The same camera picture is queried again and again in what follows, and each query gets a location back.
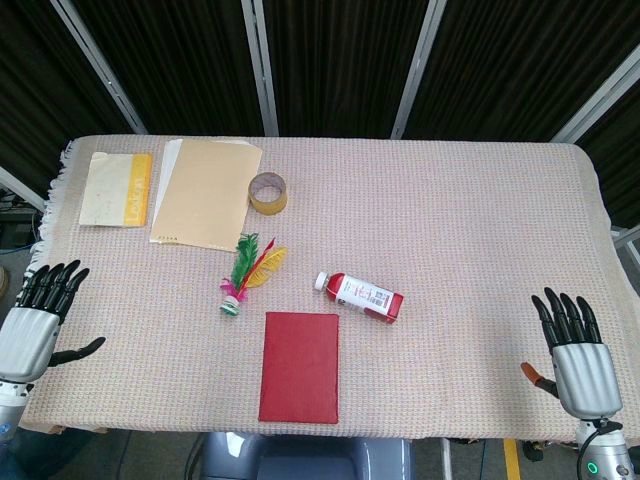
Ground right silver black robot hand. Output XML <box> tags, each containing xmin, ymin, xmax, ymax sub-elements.
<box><xmin>520</xmin><ymin>286</ymin><xmax>624</xmax><ymax>419</ymax></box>

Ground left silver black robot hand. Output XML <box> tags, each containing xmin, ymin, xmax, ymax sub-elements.
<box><xmin>0</xmin><ymin>259</ymin><xmax>107</xmax><ymax>385</ymax></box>

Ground feather shuttlecock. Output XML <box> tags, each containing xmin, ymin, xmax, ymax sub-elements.
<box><xmin>218</xmin><ymin>232</ymin><xmax>290</xmax><ymax>317</ymax></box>

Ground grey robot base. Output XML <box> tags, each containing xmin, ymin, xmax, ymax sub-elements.
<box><xmin>183</xmin><ymin>431</ymin><xmax>416</xmax><ymax>480</ymax></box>

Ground red juice bottle white cap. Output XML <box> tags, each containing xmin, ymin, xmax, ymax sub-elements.
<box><xmin>313</xmin><ymin>271</ymin><xmax>405</xmax><ymax>325</ymax></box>

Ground yellow-edged notepad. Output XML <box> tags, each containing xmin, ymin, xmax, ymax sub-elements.
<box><xmin>78</xmin><ymin>152</ymin><xmax>154</xmax><ymax>228</ymax></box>

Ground white paper sheets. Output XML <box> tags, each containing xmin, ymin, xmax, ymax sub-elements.
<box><xmin>151</xmin><ymin>139</ymin><xmax>184</xmax><ymax>229</ymax></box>

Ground beige woven tablecloth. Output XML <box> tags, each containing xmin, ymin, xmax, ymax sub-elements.
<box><xmin>19</xmin><ymin>134</ymin><xmax>626</xmax><ymax>444</ymax></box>

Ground manila paper folder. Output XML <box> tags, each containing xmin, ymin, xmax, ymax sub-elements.
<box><xmin>149</xmin><ymin>138</ymin><xmax>264</xmax><ymax>254</ymax></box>

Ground red notebook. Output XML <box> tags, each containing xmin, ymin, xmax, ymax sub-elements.
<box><xmin>257</xmin><ymin>311</ymin><xmax>341</xmax><ymax>425</ymax></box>

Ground brown packing tape roll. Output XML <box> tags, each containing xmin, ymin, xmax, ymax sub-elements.
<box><xmin>247</xmin><ymin>171</ymin><xmax>289</xmax><ymax>217</ymax></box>

